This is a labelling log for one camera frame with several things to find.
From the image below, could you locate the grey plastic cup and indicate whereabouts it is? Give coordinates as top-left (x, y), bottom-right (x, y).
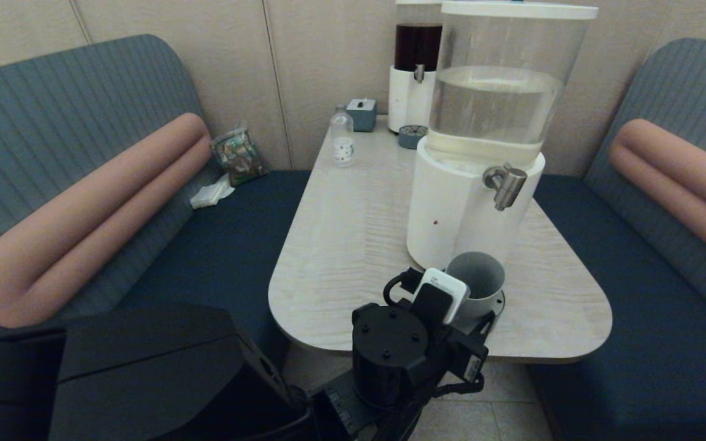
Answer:
top-left (445, 251), bottom-right (506, 319)

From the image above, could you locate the white clear water dispenser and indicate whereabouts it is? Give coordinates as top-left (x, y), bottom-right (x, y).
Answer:
top-left (406, 0), bottom-right (599, 273)

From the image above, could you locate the large blue perforated drip tray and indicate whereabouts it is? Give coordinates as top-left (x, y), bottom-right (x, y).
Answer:
top-left (451, 289), bottom-right (506, 336)

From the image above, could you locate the blue upholstered bench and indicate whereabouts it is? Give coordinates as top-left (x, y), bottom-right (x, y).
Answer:
top-left (528, 38), bottom-right (706, 441)
top-left (0, 34), bottom-right (311, 441)

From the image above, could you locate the small blue drip tray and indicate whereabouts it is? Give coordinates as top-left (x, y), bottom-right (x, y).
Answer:
top-left (398, 124), bottom-right (429, 150)

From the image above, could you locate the clear plastic bottle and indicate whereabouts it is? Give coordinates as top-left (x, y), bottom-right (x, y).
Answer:
top-left (330, 105), bottom-right (355, 168)

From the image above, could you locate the white dark drink dispenser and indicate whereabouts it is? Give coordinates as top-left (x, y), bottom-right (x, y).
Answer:
top-left (387, 0), bottom-right (446, 134)

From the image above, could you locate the grey-blue tissue box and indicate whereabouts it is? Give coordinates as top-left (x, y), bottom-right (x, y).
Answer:
top-left (346, 98), bottom-right (378, 133)

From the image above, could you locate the pink bolster cushion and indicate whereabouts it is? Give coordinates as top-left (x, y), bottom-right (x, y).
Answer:
top-left (0, 112), bottom-right (213, 330)
top-left (609, 118), bottom-right (706, 276)

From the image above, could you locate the green snack bag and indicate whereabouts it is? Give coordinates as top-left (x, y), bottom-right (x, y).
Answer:
top-left (210, 127), bottom-right (268, 187)

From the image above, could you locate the white folded napkin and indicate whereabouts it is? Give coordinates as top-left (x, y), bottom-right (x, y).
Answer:
top-left (189, 173), bottom-right (235, 210)

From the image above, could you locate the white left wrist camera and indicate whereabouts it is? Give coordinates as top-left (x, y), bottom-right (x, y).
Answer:
top-left (412, 268), bottom-right (470, 325)

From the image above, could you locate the black left camera cable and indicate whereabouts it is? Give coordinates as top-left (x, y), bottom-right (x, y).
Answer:
top-left (382, 271), bottom-right (422, 308)

